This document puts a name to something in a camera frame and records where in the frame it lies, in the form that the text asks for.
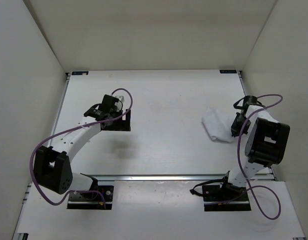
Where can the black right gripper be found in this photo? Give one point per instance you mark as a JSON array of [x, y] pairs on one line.
[[236, 131]]

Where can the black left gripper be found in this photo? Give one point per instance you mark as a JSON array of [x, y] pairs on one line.
[[122, 125]]

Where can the white fabric skirt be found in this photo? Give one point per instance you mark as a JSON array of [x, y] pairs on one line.
[[218, 125]]

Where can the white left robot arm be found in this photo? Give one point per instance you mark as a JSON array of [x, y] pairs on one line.
[[52, 166]]

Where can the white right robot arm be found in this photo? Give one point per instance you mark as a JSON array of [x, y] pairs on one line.
[[266, 144]]

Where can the right teal corner label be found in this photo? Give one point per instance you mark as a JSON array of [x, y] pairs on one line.
[[228, 71]]

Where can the teal corner label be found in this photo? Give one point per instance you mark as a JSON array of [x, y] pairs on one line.
[[79, 73], [228, 71]]

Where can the left teal corner label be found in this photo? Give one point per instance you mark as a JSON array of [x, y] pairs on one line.
[[79, 73]]

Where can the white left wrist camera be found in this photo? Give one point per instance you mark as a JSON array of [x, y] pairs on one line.
[[120, 98]]

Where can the aluminium table edge rail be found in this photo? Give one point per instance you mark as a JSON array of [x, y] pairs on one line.
[[159, 178]]

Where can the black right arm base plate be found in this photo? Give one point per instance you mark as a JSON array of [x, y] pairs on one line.
[[217, 199]]

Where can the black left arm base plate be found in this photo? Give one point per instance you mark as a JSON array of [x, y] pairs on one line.
[[92, 201]]

